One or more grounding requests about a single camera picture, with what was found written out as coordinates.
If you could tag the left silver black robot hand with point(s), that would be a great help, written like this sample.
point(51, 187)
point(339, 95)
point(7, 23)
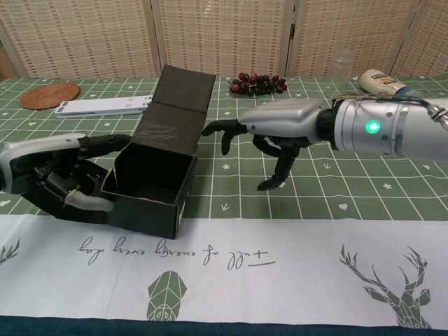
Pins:
point(35, 150)

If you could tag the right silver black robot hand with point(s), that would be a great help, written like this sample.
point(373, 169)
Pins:
point(287, 117)

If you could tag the black cardboard box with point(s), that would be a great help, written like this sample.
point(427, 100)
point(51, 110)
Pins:
point(150, 217)

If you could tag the dark red grape bunch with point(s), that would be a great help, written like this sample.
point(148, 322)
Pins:
point(257, 84)

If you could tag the round woven rattan coaster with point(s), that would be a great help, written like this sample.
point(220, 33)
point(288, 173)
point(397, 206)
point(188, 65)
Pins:
point(50, 95)

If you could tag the clear glass jar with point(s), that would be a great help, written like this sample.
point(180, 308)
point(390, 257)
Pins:
point(342, 70)

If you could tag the white folded stand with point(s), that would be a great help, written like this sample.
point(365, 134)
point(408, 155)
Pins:
point(101, 105)

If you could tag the small dark screen hinge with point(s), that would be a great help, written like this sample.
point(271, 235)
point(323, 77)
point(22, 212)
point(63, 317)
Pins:
point(292, 29)

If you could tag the mayonnaise squeeze bottle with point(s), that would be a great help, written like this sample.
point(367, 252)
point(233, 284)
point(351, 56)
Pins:
point(378, 82)

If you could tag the woven bamboo folding screen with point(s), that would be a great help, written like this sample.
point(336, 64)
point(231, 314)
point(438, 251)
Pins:
point(210, 35)

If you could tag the green checked deer tablecloth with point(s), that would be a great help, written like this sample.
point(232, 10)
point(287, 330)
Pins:
point(315, 245)

